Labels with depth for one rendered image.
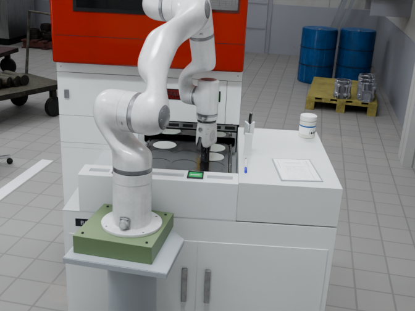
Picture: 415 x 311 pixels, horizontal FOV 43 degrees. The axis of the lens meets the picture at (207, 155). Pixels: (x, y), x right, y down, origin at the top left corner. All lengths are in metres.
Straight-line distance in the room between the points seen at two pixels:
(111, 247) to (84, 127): 0.98
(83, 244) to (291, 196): 0.70
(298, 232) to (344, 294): 1.20
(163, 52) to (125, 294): 0.76
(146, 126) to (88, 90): 0.96
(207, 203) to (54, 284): 1.40
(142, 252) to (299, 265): 0.63
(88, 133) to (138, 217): 0.93
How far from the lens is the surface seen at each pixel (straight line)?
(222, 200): 1.83
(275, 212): 1.86
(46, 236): 3.49
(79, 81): 2.43
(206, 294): 2.01
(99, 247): 1.64
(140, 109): 1.51
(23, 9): 10.74
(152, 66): 1.59
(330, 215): 1.88
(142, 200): 1.62
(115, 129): 1.58
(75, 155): 2.55
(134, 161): 1.57
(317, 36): 7.79
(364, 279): 3.22
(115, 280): 1.74
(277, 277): 1.98
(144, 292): 1.76
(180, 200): 1.84
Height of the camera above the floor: 1.68
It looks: 21 degrees down
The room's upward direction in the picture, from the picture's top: 3 degrees clockwise
